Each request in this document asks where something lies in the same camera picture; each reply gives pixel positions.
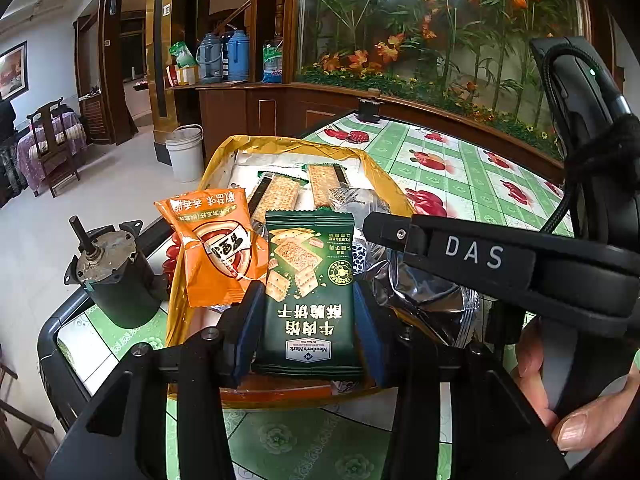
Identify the wooden chair with purple cloth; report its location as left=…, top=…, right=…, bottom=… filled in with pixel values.
left=26, top=100, right=83, bottom=198

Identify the yellow rimmed tray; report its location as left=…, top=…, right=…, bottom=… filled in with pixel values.
left=165, top=134, right=416, bottom=408

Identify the blue thermos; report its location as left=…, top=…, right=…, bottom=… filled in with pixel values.
left=222, top=29, right=251, bottom=82

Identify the framed wall painting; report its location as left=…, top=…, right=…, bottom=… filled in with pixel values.
left=0, top=41, right=28, bottom=101

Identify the green plastic bag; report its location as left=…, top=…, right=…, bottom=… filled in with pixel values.
left=168, top=41, right=198, bottom=68

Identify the person's right hand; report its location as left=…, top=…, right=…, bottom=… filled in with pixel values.
left=517, top=317, right=640, bottom=453

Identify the grey thermos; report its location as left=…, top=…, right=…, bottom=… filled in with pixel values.
left=195, top=32, right=223, bottom=85

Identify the clear wrapped cracker packet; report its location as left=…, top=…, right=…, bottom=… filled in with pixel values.
left=306, top=162, right=353, bottom=211
left=250, top=170, right=308, bottom=223

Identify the silver foil snack packet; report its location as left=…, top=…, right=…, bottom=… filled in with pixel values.
left=357, top=255, right=481, bottom=348

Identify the clear plastic snack packet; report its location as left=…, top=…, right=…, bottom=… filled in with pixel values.
left=327, top=185, right=396, bottom=221

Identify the grey electric motor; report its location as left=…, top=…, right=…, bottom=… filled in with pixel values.
left=65, top=216, right=168, bottom=330

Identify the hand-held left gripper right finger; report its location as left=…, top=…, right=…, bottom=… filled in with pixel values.
left=354, top=282, right=571, bottom=480

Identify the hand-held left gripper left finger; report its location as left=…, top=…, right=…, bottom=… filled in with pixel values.
left=45, top=281, right=266, bottom=480

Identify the dark green cracker snack packet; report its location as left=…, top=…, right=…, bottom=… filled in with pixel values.
left=250, top=208, right=365, bottom=380

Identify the black jar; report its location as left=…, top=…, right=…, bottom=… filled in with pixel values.
left=357, top=99, right=383, bottom=123

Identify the orange round-logo snack packet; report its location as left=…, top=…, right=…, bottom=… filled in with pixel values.
left=153, top=187, right=271, bottom=308

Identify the green fruit print tablecloth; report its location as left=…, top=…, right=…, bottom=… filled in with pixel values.
left=55, top=112, right=576, bottom=480

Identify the wooden sideboard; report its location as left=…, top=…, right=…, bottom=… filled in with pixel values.
left=167, top=82, right=361, bottom=161

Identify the white plastic bucket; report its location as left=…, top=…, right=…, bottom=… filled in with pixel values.
left=165, top=124, right=205, bottom=182

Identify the small white wrapped candy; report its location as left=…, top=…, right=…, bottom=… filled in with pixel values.
left=350, top=240, right=373, bottom=273

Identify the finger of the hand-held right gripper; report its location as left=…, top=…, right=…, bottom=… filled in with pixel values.
left=362, top=211, right=436, bottom=262

